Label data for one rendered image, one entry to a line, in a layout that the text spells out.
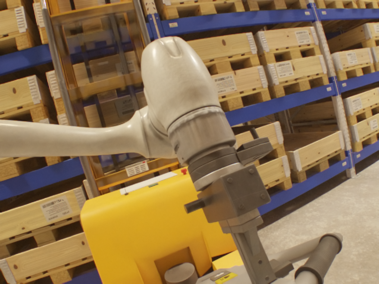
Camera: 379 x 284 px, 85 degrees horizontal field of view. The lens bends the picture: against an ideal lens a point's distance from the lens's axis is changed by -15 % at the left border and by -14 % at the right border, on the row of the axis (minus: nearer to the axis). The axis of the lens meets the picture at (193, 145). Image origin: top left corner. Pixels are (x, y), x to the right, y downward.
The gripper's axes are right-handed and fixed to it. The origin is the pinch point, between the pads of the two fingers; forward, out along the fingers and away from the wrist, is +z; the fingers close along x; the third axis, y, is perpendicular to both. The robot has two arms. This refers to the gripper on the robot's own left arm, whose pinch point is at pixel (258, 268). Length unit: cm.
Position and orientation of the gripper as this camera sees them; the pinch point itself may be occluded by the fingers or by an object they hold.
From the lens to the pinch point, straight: 35.6
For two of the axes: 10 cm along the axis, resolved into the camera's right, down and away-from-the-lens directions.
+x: 1.9, -3.6, -9.2
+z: 3.8, 8.9, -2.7
